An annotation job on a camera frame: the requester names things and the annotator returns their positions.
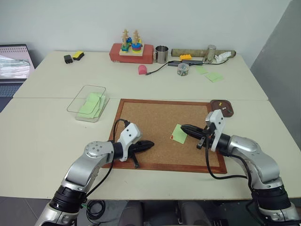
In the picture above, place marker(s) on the wooden peg stacking toy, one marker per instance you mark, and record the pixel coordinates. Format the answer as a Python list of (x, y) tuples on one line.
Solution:
[(130, 53)]

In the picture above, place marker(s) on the brown oval tray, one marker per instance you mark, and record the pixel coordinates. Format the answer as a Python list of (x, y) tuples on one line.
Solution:
[(216, 108)]

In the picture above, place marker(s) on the white crumpled cloth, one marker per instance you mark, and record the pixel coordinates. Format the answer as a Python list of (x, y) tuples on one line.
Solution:
[(222, 57)]

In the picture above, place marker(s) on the black usb hub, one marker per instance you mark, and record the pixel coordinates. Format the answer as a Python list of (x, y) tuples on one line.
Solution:
[(175, 63)]

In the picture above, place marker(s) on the yellow toy brick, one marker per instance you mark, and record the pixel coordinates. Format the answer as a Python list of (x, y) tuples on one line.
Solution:
[(186, 57)]

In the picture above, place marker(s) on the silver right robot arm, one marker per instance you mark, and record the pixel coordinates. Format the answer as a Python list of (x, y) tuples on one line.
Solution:
[(249, 148)]

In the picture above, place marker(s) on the yellow and black eraser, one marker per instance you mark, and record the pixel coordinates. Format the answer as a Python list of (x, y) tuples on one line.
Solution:
[(78, 55)]

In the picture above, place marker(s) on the green sticky note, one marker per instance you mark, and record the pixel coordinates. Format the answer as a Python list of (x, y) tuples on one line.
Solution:
[(201, 70), (179, 137), (214, 77), (85, 109), (94, 97), (100, 106)]

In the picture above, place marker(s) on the pink rounded block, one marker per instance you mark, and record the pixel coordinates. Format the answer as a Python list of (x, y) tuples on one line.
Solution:
[(142, 70)]

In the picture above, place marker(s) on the grey usb hub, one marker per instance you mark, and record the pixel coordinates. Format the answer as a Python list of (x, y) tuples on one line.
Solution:
[(194, 62)]

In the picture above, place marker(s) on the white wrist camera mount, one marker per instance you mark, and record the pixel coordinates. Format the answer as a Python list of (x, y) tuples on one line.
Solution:
[(217, 122), (129, 134)]

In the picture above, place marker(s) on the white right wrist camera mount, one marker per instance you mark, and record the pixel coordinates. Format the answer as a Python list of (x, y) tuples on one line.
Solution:
[(217, 122)]

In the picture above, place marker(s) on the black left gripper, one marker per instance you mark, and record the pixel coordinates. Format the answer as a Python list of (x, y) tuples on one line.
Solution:
[(136, 147)]

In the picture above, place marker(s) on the long brown cardboard tube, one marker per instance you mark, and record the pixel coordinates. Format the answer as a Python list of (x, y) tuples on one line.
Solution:
[(188, 52)]

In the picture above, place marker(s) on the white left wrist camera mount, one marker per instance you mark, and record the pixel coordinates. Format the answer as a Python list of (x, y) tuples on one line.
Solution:
[(129, 134)]

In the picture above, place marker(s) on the cork board with wooden frame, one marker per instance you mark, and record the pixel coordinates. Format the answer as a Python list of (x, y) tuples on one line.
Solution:
[(152, 122)]

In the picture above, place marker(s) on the silver metal cup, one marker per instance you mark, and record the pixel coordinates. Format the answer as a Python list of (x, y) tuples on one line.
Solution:
[(209, 54)]

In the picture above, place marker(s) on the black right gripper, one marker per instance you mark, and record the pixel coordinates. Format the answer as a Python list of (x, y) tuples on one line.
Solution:
[(208, 134)]

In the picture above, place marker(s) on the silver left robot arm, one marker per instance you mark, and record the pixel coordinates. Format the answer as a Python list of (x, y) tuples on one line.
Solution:
[(80, 169)]

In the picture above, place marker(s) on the red rectangular box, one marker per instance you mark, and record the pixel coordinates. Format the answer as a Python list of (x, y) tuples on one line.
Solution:
[(115, 54)]

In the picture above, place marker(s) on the small black box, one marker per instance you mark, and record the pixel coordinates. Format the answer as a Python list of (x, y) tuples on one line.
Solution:
[(68, 59)]

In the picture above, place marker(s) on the clear plastic box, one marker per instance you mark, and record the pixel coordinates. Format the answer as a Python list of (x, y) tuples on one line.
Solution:
[(77, 101)]

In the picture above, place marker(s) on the open laptop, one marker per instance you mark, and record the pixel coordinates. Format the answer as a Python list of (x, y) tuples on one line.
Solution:
[(14, 63)]

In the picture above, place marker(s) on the stainless steel mug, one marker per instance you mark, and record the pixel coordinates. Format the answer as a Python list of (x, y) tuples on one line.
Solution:
[(161, 55)]

